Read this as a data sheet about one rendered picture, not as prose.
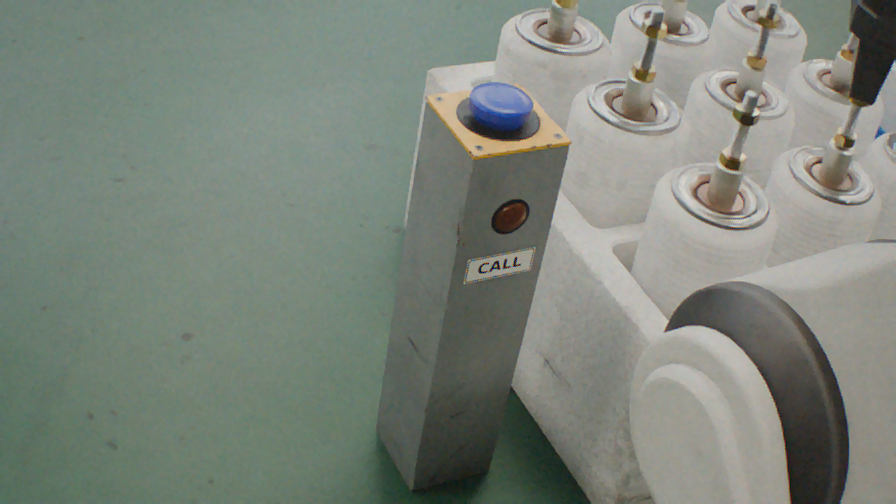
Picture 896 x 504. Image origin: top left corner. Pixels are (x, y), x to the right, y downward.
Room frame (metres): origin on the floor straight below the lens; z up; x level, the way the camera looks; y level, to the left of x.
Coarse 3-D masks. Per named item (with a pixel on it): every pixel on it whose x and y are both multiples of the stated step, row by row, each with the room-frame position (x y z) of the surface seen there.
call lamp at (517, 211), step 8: (504, 208) 0.62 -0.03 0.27; (512, 208) 0.62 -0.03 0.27; (520, 208) 0.62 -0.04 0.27; (504, 216) 0.62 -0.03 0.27; (512, 216) 0.62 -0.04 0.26; (520, 216) 0.62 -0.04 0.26; (496, 224) 0.62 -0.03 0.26; (504, 224) 0.62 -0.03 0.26; (512, 224) 0.62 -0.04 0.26; (520, 224) 0.63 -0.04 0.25
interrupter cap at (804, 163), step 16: (800, 160) 0.78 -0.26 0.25; (816, 160) 0.79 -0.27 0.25; (800, 176) 0.75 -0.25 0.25; (816, 176) 0.77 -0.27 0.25; (848, 176) 0.78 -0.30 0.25; (864, 176) 0.78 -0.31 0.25; (816, 192) 0.74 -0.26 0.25; (832, 192) 0.74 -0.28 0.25; (848, 192) 0.75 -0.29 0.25; (864, 192) 0.76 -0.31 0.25
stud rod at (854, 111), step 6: (852, 108) 0.77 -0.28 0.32; (858, 108) 0.77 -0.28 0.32; (852, 114) 0.77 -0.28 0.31; (858, 114) 0.77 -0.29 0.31; (846, 120) 0.77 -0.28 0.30; (852, 120) 0.77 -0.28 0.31; (846, 126) 0.77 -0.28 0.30; (852, 126) 0.77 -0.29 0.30; (846, 132) 0.77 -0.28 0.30; (852, 132) 0.77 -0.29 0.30
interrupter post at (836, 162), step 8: (832, 144) 0.77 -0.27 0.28; (832, 152) 0.77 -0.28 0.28; (840, 152) 0.76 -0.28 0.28; (848, 152) 0.76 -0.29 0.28; (824, 160) 0.77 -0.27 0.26; (832, 160) 0.76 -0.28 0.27; (840, 160) 0.76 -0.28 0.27; (848, 160) 0.76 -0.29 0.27; (824, 168) 0.77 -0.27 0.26; (832, 168) 0.76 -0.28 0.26; (840, 168) 0.76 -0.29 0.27; (848, 168) 0.77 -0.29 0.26; (824, 176) 0.76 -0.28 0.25; (832, 176) 0.76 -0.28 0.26; (840, 176) 0.76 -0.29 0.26; (840, 184) 0.76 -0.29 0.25
